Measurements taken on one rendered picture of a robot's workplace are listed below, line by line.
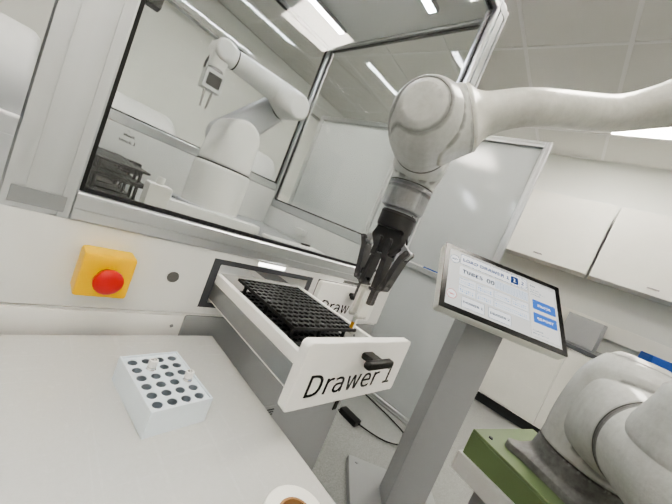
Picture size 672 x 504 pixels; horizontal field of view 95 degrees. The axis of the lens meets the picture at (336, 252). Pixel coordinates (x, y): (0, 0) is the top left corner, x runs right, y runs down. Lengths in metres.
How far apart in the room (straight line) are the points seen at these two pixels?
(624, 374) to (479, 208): 1.71
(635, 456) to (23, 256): 0.89
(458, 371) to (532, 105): 1.10
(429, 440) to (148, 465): 1.24
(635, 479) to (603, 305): 3.60
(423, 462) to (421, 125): 1.40
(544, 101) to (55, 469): 0.73
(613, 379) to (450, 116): 0.53
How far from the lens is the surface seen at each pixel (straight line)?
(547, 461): 0.79
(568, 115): 0.61
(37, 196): 0.62
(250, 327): 0.59
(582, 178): 4.42
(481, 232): 2.27
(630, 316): 4.18
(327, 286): 0.89
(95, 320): 0.70
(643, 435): 0.62
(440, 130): 0.46
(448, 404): 1.49
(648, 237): 3.92
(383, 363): 0.54
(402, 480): 1.65
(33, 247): 0.64
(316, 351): 0.46
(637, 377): 0.74
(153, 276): 0.68
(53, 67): 0.62
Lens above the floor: 1.09
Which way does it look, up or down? 5 degrees down
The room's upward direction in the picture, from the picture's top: 22 degrees clockwise
